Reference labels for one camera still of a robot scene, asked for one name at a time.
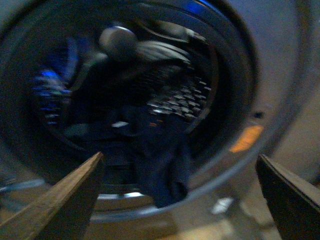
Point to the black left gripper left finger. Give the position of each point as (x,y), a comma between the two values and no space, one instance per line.
(62,213)

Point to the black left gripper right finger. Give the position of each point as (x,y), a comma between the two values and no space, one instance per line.
(294,203)

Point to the dark blue garment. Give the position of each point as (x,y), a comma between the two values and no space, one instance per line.
(160,155)

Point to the grey front-load washing machine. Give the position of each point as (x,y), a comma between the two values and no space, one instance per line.
(268,66)

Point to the white tape label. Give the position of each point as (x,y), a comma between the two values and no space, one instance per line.
(222,205)

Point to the orange warning sticker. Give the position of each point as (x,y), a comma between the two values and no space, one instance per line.
(247,138)

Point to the steel perforated washer drum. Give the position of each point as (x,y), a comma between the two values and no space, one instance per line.
(131,43)

